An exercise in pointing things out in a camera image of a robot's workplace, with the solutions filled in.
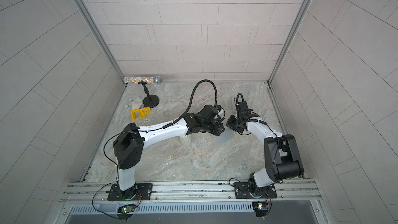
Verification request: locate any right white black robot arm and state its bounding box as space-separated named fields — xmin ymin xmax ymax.
xmin=227 ymin=115 xmax=304 ymax=198

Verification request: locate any aluminium mounting rail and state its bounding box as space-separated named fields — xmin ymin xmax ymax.
xmin=58 ymin=179 xmax=322 ymax=204

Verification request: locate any black round base stand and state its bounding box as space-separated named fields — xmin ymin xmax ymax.
xmin=138 ymin=82 xmax=160 ymax=108

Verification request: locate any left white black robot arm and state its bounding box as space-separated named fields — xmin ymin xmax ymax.
xmin=113 ymin=114 xmax=225 ymax=200

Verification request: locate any left small circuit board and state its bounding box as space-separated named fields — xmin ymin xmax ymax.
xmin=117 ymin=204 xmax=136 ymax=214

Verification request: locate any yellow plastic triangular frame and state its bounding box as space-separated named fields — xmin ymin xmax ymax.
xmin=130 ymin=107 xmax=151 ymax=120

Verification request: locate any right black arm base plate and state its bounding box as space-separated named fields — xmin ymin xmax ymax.
xmin=232 ymin=181 xmax=277 ymax=199

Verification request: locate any silver glitter ball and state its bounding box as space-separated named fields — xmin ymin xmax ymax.
xmin=153 ymin=76 xmax=163 ymax=85

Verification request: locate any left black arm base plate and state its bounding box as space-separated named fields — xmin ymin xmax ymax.
xmin=107 ymin=183 xmax=153 ymax=201

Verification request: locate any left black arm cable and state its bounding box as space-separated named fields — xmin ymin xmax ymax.
xmin=174 ymin=79 xmax=219 ymax=125

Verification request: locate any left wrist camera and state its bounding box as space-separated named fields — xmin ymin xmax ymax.
xmin=200 ymin=105 xmax=222 ymax=122

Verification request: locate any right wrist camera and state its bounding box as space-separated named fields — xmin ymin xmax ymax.
xmin=237 ymin=101 xmax=260 ymax=121

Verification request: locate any white ribbed ceramic vase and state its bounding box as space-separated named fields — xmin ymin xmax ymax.
xmin=180 ymin=135 xmax=192 ymax=149

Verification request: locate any right small circuit board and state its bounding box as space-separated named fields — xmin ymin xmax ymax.
xmin=252 ymin=201 xmax=269 ymax=218

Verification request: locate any white plastic toy figure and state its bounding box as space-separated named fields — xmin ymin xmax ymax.
xmin=125 ymin=98 xmax=143 ymax=110

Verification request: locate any glittery silver strip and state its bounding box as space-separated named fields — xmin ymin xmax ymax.
xmin=123 ymin=77 xmax=154 ymax=84

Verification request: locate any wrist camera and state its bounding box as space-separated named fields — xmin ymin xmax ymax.
xmin=200 ymin=105 xmax=222 ymax=122
xmin=237 ymin=101 xmax=260 ymax=121

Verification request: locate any small circuit board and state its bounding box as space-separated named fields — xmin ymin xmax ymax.
xmin=252 ymin=201 xmax=269 ymax=218
xmin=117 ymin=204 xmax=136 ymax=214

